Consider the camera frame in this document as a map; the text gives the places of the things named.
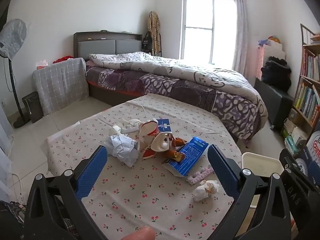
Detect white plastic waste bin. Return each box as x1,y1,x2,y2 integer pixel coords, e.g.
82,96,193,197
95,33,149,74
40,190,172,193
241,152,288,209

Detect nightstand with checked cloth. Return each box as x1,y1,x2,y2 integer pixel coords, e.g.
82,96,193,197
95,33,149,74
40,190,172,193
32,57,90,117

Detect pile of black clothes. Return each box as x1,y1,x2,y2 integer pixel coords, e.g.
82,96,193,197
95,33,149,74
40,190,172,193
260,56,292,93

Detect window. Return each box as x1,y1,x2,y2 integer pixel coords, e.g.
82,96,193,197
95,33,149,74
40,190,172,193
179,0,238,67

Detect large blue carton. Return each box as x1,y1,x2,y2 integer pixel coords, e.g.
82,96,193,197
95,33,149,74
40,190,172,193
162,137,209,177

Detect small blue box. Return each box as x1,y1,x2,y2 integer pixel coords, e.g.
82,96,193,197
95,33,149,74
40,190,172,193
156,118,173,133

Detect orange snack pack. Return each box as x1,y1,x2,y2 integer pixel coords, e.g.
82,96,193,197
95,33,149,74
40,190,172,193
164,150,185,163

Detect black storage bench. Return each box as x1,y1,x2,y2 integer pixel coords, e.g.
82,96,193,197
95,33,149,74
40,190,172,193
254,77,294,130

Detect wooden bookshelf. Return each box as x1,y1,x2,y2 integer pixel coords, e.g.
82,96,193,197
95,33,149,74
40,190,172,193
281,24,320,155

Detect blue and white cardboard box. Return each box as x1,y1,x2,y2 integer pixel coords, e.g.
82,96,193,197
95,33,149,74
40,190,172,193
302,130,320,183

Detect pink and white panel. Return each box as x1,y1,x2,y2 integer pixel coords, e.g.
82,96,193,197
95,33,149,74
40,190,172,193
256,42,287,80

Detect dark headboard with grey pads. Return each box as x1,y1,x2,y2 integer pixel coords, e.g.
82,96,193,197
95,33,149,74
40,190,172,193
73,31,143,60

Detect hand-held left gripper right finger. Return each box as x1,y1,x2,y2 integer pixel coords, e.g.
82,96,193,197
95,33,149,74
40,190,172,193
207,144,292,240

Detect person's left hand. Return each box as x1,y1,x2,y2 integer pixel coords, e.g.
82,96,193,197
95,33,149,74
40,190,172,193
124,226,156,240

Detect white standing fan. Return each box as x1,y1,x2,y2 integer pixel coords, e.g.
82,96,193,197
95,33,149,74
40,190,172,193
0,19,32,129

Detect rows of shelved books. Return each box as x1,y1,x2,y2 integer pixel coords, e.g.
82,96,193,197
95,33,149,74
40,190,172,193
294,49,320,128

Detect beige plaid coat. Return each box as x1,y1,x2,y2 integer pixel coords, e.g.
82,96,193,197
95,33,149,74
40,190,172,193
146,11,161,57

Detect white paper cup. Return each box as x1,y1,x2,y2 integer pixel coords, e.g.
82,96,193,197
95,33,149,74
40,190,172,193
109,125,122,140

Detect black hanging bag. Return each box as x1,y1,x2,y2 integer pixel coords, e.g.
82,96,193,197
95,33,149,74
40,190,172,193
142,31,153,54

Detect colourful toys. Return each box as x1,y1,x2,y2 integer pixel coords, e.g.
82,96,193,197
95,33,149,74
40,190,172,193
257,36,282,47

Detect white cat print quilt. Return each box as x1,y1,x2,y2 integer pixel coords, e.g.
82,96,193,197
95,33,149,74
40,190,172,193
87,51,268,130

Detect white crumpled plastic tray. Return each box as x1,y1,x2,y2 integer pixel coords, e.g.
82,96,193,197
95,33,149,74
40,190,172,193
121,119,142,137

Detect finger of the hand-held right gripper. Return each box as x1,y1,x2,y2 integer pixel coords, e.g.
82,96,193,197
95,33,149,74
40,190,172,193
279,149,320,189

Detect red cloth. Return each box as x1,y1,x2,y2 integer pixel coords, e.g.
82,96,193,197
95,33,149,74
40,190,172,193
52,56,73,64

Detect stack of packets and books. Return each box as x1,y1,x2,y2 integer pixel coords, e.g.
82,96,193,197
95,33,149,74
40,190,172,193
282,119,308,155

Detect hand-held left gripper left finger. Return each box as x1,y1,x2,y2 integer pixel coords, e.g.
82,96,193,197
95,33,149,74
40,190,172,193
24,145,108,240

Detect white tissue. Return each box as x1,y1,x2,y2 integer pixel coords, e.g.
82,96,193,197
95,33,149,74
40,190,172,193
192,173,220,202

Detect cherry print tablecloth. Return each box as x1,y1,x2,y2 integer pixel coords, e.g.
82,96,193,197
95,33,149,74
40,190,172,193
46,93,243,240

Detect person's patterned trousers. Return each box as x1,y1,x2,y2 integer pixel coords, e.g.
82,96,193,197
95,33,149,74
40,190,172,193
0,200,78,240

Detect red and white snack bag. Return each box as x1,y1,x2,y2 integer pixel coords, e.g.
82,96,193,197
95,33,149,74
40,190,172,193
139,120,160,159

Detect white curtain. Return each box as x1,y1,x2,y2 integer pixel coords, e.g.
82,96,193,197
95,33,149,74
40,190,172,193
234,0,251,78

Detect white paper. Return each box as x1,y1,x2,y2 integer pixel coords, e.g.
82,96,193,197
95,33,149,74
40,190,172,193
108,134,139,167

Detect purple patterned wrapper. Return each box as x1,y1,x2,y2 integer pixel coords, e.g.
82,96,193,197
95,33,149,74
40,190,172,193
187,165,214,178

